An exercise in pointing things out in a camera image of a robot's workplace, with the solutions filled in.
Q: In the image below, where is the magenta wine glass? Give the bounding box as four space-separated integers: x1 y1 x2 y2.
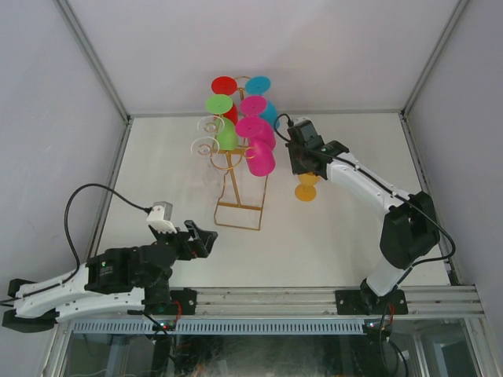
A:
236 95 277 150
236 116 276 177

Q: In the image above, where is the cyan plastic wine glass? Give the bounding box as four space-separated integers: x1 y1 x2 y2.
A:
244 75 280 130

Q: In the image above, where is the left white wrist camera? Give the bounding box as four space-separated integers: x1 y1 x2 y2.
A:
146 201 177 233

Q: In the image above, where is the clear wine glass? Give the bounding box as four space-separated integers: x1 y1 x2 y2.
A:
196 115 225 137
190 137 220 167

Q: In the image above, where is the green led board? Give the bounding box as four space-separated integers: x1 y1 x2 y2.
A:
153 320 177 331
363 321 392 342

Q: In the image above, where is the camera black cable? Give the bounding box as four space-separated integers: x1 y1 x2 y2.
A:
0 183 152 306
273 113 457 331

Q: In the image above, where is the right green led board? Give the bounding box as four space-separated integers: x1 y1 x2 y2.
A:
363 321 392 342

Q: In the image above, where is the left camera black cable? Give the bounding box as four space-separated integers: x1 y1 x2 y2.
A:
0 183 152 306

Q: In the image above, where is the right black base bracket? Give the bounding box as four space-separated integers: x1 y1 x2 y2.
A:
335 289 409 315

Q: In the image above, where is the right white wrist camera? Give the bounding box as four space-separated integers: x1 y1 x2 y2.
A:
288 118 320 148

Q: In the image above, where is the aluminium frame post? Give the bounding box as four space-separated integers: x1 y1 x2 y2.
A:
401 0 471 117
53 0 132 121

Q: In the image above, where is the right aluminium frame post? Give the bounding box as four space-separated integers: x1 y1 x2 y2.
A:
401 0 471 117

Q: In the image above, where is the gold wire glass rack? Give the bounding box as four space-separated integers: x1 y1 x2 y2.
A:
207 75 270 232

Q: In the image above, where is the left green led board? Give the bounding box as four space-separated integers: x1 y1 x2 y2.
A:
153 320 177 331

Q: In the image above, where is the blue slotted cable duct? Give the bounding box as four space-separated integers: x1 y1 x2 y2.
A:
72 318 365 335

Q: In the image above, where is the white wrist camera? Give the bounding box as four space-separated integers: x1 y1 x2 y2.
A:
288 118 320 148
146 201 177 233

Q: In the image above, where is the left black base bracket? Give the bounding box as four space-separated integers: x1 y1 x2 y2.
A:
152 288 197 315

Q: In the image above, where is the orange plastic wine glass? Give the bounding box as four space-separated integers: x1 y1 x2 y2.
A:
295 173 319 202

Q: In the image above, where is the left aluminium frame post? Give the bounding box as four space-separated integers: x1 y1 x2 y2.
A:
53 0 132 121

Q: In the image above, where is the black base bracket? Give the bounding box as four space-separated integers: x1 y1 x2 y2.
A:
152 288 197 315
335 289 409 315

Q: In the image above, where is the rear clear wine glass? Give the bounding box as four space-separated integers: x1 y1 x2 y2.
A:
196 115 225 137

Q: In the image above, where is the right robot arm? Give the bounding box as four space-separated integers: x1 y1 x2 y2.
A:
286 137 440 314

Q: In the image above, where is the green plastic wine glass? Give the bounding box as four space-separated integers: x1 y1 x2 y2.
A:
205 94 238 151

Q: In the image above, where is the right camera black cable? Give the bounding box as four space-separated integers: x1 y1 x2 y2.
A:
273 113 457 331

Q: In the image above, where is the red plastic wine glass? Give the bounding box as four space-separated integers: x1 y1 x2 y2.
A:
211 75 239 124

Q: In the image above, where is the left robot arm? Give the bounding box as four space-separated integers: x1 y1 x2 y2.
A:
2 220 218 333

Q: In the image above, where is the aluminium front rail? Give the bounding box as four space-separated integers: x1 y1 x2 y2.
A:
57 286 484 318

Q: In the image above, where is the front clear wine glass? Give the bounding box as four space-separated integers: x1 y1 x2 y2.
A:
190 137 220 167

